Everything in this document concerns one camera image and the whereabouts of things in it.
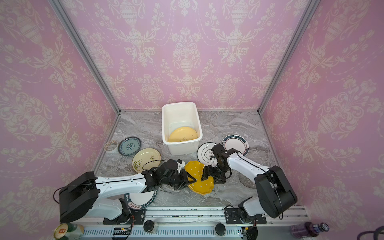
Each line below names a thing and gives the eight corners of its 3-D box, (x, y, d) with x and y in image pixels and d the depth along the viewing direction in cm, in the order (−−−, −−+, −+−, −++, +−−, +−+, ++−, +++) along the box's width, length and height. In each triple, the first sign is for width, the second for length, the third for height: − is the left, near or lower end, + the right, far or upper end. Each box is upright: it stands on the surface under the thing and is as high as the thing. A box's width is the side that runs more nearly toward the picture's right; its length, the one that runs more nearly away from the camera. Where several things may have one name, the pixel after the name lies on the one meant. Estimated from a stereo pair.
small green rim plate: (223, 155, 98) (224, 153, 97) (221, 136, 108) (221, 134, 106) (249, 155, 98) (250, 153, 97) (245, 136, 108) (245, 134, 106)
